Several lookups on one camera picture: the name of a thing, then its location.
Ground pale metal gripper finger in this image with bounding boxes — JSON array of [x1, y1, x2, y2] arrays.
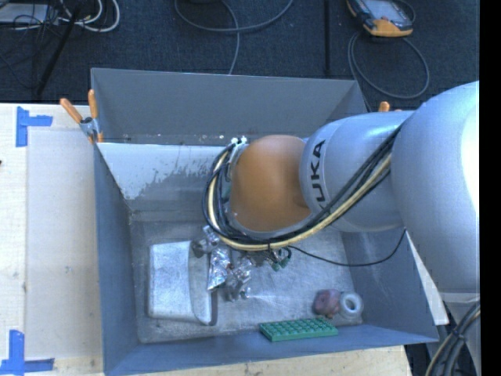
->
[[206, 247, 232, 291], [224, 256, 253, 302]]

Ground white cloth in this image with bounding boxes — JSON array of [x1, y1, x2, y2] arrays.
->
[[146, 240, 219, 327]]

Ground dark green flat block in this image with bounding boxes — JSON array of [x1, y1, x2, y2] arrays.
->
[[258, 316, 339, 343]]

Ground pink-brown toy animal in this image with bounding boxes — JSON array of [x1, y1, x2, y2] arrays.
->
[[312, 288, 342, 320]]

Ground grey metal bin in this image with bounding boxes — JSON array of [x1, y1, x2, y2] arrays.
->
[[89, 67, 450, 376]]

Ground white ring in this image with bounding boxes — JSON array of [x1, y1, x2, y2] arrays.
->
[[338, 291, 365, 321]]

